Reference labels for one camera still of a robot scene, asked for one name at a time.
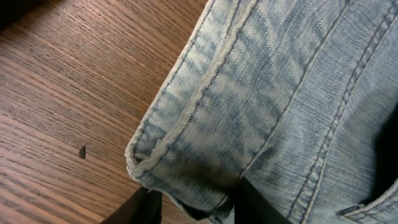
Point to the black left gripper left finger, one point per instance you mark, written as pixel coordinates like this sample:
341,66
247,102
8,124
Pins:
144,206

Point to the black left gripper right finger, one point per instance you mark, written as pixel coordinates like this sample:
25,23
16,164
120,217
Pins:
250,207

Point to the light blue denim shorts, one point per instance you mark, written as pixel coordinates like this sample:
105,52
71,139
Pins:
297,97

